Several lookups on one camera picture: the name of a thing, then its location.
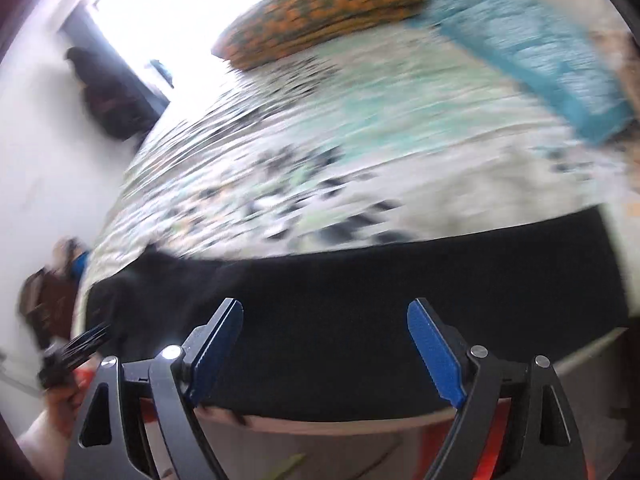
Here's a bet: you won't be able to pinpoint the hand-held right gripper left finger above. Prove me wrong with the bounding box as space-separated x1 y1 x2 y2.
62 299 244 480

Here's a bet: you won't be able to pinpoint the dark hanging clothes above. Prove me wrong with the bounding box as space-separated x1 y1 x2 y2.
65 46 168 143

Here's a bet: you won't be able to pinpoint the person's orange fleece trousers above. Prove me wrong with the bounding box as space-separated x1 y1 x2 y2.
75 367 511 480

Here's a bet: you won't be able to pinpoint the blue patterned pillow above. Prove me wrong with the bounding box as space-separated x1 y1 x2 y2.
410 0 633 146

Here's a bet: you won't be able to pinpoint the orange floral pillow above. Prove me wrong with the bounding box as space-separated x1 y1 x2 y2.
212 0 431 72

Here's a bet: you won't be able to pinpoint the bright window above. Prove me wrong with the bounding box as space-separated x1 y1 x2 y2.
92 0 261 106

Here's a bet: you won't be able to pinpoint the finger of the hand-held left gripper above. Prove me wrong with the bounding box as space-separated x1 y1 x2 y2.
70 324 112 363

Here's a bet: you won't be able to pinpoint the person's left hand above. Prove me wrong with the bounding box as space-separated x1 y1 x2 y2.
45 377 88 433

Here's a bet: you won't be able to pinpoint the brown cabinet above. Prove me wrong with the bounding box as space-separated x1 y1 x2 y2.
17 267 81 348

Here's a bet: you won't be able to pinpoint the floral bed blanket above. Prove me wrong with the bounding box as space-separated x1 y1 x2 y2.
75 20 640 431

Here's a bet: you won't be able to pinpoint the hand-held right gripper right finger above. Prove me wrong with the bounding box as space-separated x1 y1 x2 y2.
407 299 588 480

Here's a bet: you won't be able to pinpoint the black pants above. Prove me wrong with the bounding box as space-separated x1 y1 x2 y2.
82 207 631 423

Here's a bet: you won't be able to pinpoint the pile of clothes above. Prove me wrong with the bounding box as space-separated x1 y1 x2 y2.
52 237 93 281

